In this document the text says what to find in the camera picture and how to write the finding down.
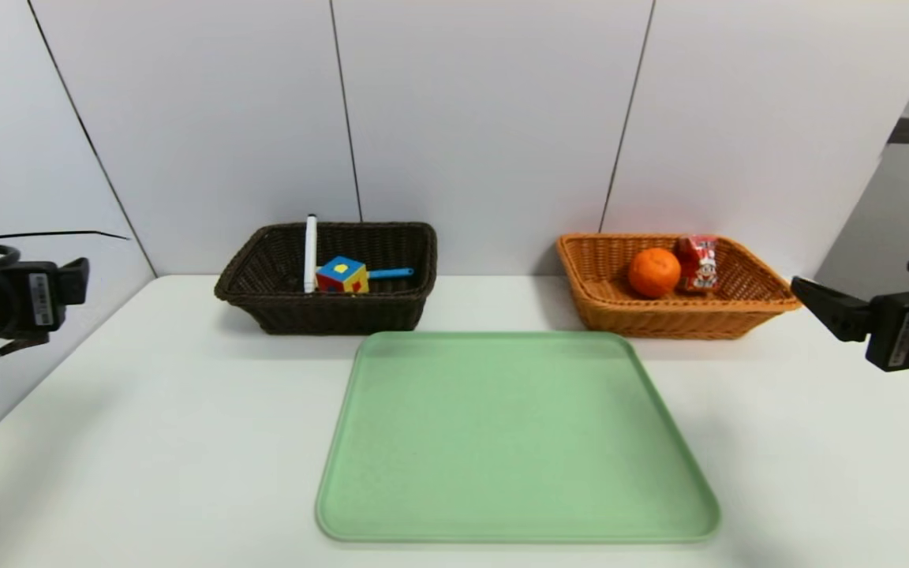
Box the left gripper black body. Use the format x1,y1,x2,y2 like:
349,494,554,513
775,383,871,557
0,261,67,340

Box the red milk carton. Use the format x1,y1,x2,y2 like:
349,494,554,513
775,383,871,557
677,234,720,294

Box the orange fruit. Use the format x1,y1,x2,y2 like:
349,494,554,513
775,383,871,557
628,247,683,298

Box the white marker pen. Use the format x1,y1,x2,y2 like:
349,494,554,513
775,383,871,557
303,214,318,293

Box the colourful puzzle cube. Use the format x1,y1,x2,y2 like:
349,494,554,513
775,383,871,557
316,256,369,294

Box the orange wicker basket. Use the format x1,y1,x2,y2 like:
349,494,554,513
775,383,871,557
556,233,802,341

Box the dark brown wicker basket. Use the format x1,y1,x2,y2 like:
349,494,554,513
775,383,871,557
214,222,438,335

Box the thin black zip tie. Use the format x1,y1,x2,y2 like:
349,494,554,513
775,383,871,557
0,230,130,242

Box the light green plastic tray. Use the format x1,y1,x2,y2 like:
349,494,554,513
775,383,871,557
315,331,721,544

